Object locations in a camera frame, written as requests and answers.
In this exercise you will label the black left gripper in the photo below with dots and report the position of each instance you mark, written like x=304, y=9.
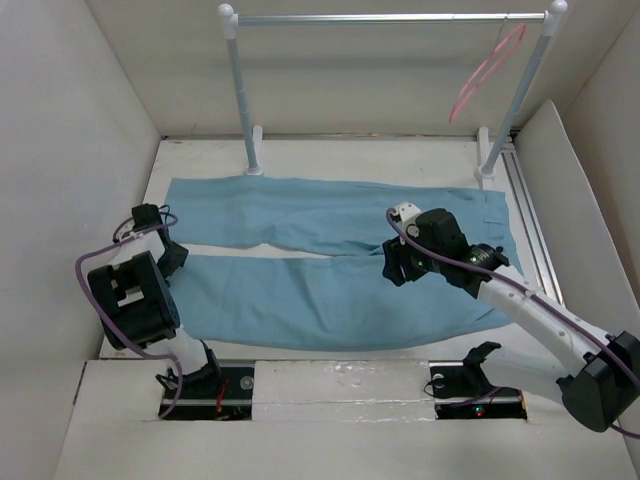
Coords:
x=177, y=258

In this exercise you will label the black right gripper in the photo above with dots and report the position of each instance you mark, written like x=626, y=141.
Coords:
x=395, y=253

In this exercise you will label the light blue trousers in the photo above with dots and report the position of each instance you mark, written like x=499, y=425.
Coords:
x=304, y=269

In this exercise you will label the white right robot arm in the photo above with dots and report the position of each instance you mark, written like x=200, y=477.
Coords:
x=593, y=374

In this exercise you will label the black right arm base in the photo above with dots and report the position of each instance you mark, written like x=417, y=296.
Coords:
x=461, y=391

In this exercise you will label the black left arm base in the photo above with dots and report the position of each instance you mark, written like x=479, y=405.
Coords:
x=223, y=396

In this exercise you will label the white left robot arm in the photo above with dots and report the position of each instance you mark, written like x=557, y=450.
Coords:
x=137, y=308

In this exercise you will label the pink clothes hanger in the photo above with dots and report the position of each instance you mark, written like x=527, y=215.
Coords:
x=503, y=49

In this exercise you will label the white metal clothes rack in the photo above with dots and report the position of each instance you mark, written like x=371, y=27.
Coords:
x=488, y=152

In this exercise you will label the aluminium side rail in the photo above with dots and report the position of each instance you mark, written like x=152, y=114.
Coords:
x=539, y=260

